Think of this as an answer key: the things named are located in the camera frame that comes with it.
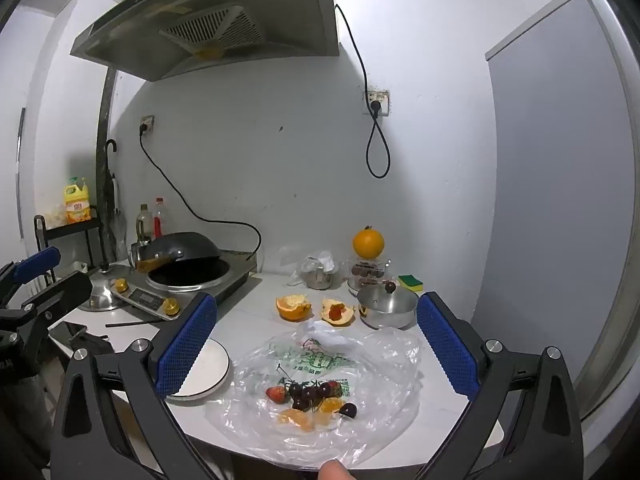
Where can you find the small strawberry in peel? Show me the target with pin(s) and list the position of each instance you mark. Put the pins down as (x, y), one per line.
(335, 313)

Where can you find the large peeled orange piece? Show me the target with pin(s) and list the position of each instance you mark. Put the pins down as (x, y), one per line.
(300, 420)

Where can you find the grey door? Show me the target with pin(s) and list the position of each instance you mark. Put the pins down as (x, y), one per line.
(550, 160)

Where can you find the grey vertical pipe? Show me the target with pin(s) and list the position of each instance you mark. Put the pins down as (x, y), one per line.
(105, 110)

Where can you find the steel wok lid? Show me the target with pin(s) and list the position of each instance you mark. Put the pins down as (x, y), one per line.
(102, 295)

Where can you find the orange peel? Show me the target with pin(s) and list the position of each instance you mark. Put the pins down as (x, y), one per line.
(347, 316)

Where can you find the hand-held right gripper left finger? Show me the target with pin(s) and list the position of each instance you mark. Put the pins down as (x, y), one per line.
(185, 345)

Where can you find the white wall socket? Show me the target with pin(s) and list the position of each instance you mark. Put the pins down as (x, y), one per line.
(382, 96)
(148, 121)

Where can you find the yellow green sponge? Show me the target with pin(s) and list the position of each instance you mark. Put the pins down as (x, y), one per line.
(411, 283)

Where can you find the dark metal object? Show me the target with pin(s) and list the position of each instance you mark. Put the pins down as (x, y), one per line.
(87, 345)

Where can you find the whole orange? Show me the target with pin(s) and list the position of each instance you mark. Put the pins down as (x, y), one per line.
(368, 243)

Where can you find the small peeled orange piece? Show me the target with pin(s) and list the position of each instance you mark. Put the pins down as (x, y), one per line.
(330, 405)

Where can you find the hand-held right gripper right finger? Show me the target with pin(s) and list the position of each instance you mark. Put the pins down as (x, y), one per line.
(447, 350)

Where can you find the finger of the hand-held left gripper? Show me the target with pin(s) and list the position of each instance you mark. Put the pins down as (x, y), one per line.
(67, 287)
(37, 262)

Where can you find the yellow oil bottle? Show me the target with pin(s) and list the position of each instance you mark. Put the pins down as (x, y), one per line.
(77, 205)

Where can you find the clear plastic fruit box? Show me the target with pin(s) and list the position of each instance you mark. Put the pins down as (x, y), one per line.
(367, 270)

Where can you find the small steel cup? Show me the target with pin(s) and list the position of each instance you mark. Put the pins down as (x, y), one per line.
(318, 279)

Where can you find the steel induction cooker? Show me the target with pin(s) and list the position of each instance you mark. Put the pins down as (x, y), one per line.
(215, 285)

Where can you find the white round plate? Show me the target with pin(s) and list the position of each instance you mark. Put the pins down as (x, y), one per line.
(210, 365)

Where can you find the black chopstick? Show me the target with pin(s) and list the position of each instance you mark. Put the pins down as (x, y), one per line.
(130, 323)

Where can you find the person's right hand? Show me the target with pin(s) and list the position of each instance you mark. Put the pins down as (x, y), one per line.
(334, 472)

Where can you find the clear printed plastic bag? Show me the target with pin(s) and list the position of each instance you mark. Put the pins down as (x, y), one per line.
(380, 400)

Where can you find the black folded umbrella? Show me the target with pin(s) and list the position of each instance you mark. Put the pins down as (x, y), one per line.
(114, 230)

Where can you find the black metal rack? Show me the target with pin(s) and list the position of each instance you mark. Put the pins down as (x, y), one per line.
(75, 226)

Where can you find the half peeled orange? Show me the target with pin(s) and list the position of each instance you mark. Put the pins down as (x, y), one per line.
(292, 310)

